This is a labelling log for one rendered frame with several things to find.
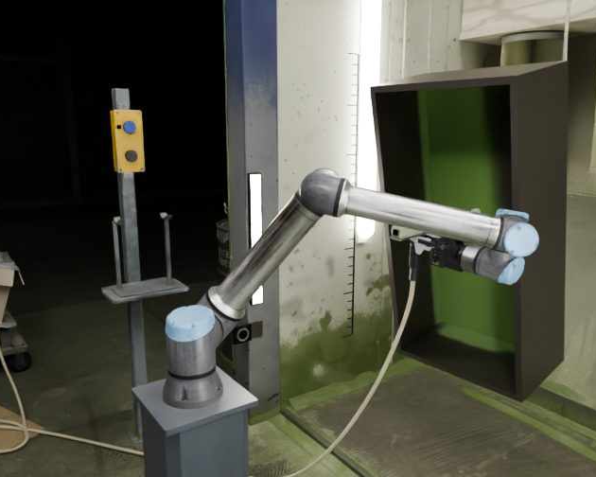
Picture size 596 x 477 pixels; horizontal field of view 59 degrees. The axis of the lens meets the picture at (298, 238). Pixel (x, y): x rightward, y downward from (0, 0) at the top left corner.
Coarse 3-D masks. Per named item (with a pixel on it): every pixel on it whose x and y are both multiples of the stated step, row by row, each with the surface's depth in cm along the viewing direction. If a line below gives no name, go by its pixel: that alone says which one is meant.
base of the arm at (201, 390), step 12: (168, 372) 164; (216, 372) 169; (168, 384) 164; (180, 384) 161; (192, 384) 161; (204, 384) 163; (216, 384) 166; (168, 396) 163; (180, 396) 162; (192, 396) 161; (204, 396) 162; (216, 396) 165; (180, 408) 161; (192, 408) 161
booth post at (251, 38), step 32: (256, 0) 230; (256, 32) 233; (224, 64) 245; (256, 64) 235; (256, 96) 238; (256, 128) 241; (256, 160) 244; (256, 320) 259; (256, 352) 262; (256, 384) 265; (256, 416) 269
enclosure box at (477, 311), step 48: (384, 96) 211; (432, 96) 226; (480, 96) 210; (528, 96) 167; (384, 144) 216; (432, 144) 234; (480, 144) 217; (528, 144) 172; (432, 192) 243; (480, 192) 224; (528, 192) 177; (432, 288) 255; (480, 288) 241; (528, 288) 188; (432, 336) 253; (480, 336) 247; (528, 336) 194; (480, 384) 213; (528, 384) 201
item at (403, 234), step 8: (392, 232) 174; (400, 232) 171; (408, 232) 173; (416, 232) 176; (424, 232) 179; (400, 240) 172; (416, 256) 181; (416, 264) 182; (416, 272) 183; (416, 280) 185
